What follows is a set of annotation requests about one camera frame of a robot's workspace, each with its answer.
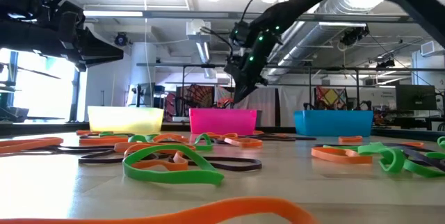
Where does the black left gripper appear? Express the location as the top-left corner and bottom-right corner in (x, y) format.
(33, 0), (124, 72)

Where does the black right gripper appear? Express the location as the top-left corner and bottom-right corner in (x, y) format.
(225, 25), (282, 104)

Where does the round black ceiling fixture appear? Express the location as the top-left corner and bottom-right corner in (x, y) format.
(113, 31), (129, 47)

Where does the pink plastic basket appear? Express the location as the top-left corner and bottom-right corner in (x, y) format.
(188, 108), (258, 136)

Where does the red black patterned hanging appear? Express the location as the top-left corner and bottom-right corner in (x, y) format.
(175, 84), (215, 110)

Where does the white curtain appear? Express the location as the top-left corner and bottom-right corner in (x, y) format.
(243, 86), (316, 127)

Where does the white column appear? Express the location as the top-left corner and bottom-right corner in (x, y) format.
(130, 41), (157, 109)

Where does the bright window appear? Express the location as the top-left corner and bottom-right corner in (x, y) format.
(0, 46), (88, 122)

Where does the yellow plastic basket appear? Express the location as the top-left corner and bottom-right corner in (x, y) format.
(87, 105), (165, 135)

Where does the blue plastic basket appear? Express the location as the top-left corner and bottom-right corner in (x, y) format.
(293, 109), (375, 138)

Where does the black pipe rack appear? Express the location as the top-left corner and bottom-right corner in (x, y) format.
(137, 63), (445, 113)

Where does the black computer monitor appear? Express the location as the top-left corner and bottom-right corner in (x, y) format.
(395, 84), (437, 111)

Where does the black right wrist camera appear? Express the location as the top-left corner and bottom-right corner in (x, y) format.
(228, 19), (250, 47)

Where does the colourful quilt wall hanging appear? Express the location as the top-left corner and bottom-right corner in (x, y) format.
(314, 86), (348, 111)

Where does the black overhead camera rig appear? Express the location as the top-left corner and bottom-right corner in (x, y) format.
(339, 24), (370, 48)

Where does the white wall unit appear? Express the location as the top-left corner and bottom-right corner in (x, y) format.
(419, 40), (436, 58)

